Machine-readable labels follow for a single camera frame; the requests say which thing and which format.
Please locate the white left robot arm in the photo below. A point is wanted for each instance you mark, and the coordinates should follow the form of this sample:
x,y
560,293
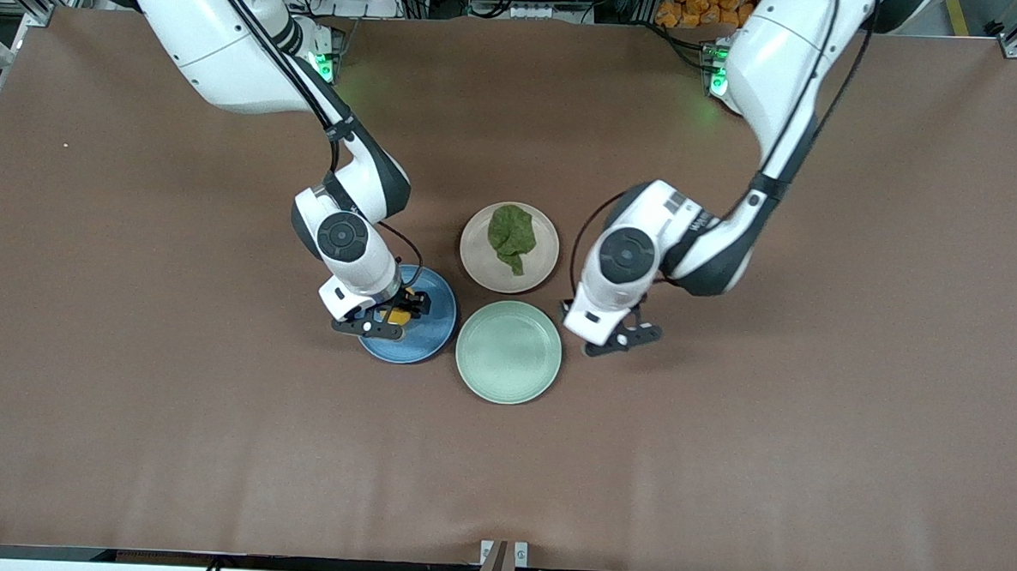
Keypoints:
x,y
776,57

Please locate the yellow lemon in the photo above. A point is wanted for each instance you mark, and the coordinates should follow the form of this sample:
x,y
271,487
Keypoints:
x,y
398,317

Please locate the pale beige plate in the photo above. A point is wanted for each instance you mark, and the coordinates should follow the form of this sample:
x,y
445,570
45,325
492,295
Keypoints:
x,y
475,254

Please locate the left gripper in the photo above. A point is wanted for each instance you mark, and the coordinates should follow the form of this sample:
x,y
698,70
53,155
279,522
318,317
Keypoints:
x,y
565,305

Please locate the pile of orange fruits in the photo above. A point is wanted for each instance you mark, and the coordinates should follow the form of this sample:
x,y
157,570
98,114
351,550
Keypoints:
x,y
688,6

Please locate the mint green plate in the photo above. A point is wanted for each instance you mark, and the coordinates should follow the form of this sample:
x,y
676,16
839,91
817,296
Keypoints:
x,y
508,352

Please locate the green lettuce leaf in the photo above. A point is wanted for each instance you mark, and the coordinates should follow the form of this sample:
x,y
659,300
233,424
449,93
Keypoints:
x,y
511,230

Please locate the blue plate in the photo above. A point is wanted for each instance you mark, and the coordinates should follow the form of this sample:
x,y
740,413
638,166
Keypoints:
x,y
431,334

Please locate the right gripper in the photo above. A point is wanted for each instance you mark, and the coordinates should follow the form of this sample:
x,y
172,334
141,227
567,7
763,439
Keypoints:
x,y
408,300

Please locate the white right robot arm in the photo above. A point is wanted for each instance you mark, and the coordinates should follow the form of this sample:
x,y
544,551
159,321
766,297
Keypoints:
x,y
219,41

